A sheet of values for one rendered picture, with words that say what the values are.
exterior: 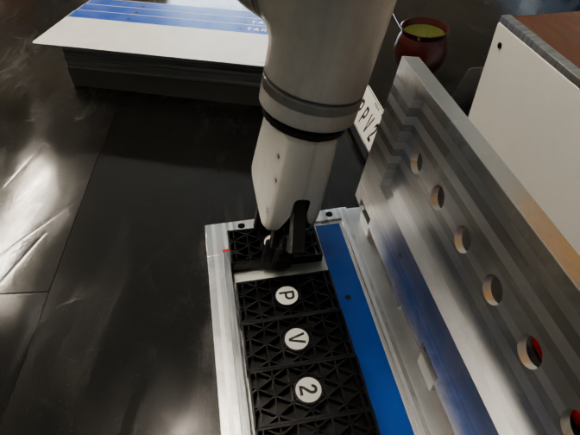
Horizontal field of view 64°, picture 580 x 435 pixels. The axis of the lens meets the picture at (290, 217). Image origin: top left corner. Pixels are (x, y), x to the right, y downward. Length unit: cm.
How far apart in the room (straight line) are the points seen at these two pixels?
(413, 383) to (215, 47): 53
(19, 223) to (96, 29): 34
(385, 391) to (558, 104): 33
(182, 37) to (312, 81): 46
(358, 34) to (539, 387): 26
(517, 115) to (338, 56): 31
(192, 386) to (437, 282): 24
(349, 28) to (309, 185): 13
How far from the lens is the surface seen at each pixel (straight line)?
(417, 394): 44
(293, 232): 41
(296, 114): 36
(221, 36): 77
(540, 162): 57
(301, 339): 44
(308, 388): 42
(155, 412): 46
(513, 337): 35
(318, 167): 39
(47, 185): 71
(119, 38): 80
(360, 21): 34
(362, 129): 70
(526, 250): 34
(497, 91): 63
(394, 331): 47
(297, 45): 34
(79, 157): 74
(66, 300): 56
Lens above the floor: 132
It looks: 45 degrees down
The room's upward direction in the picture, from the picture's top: straight up
